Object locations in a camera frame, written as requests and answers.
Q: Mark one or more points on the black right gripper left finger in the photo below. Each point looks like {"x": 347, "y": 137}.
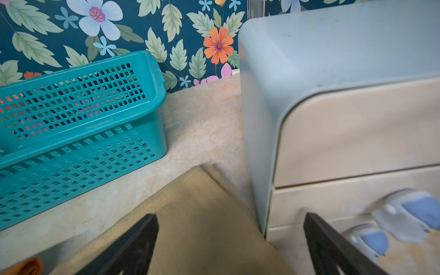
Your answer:
{"x": 130, "y": 254}

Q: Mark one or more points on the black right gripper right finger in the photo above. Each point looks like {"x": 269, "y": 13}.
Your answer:
{"x": 331, "y": 253}

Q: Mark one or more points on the beige pants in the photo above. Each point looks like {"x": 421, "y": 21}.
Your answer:
{"x": 204, "y": 229}

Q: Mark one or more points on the orange pants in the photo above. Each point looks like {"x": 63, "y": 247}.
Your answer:
{"x": 32, "y": 266}

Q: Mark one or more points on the teal plastic basket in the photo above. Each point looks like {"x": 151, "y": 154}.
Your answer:
{"x": 69, "y": 132}

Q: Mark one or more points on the light blue drawer cabinet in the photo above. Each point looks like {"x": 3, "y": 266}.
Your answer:
{"x": 341, "y": 111}

